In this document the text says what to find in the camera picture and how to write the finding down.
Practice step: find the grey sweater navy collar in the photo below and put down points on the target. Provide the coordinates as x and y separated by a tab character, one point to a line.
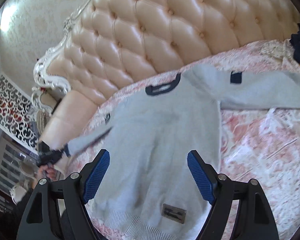
148	191

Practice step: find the beige tufted leather sofa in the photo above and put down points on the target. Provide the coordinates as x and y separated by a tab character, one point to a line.
110	44

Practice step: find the pink floral sofa cover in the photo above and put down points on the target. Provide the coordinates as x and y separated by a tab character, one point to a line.
264	144

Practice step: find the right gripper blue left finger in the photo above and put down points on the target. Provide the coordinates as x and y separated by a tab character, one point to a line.
93	174

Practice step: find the person left hand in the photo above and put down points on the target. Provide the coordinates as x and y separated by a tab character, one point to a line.
45	171

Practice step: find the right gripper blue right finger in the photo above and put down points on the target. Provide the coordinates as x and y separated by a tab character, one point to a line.
204	176

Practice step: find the beige armchair silver frame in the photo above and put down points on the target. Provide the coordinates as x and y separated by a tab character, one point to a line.
45	101

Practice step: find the white lattice screen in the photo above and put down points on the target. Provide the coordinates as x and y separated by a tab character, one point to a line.
17	114

